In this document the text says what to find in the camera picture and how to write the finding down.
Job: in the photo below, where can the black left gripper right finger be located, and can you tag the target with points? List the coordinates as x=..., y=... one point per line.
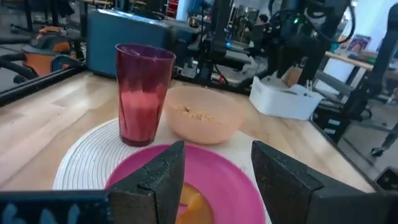
x=283, y=193

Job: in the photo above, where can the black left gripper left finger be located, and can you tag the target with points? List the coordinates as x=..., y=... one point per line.
x=155, y=193

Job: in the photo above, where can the brown bagel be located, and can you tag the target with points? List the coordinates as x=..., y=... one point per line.
x=196, y=205

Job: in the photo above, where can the magenta plastic plate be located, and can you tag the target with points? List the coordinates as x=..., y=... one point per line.
x=217, y=174

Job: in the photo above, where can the pale pink plastic bowl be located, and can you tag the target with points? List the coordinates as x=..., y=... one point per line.
x=202, y=130

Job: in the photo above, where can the white round woven placemat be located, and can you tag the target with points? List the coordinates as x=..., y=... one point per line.
x=87, y=155

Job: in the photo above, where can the white plastic container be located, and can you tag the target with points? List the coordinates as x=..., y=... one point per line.
x=280, y=102

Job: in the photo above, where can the red faceted plastic tumbler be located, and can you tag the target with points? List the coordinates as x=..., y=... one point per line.
x=143, y=102

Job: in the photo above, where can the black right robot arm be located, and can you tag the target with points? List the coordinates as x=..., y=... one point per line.
x=311, y=46

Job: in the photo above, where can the golden cereal pieces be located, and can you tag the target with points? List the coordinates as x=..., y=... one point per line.
x=194, y=114

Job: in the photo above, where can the dark grey toaster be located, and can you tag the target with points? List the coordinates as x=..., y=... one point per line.
x=124, y=40

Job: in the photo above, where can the orange shop vacuum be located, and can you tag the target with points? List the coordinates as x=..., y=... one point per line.
x=40, y=62

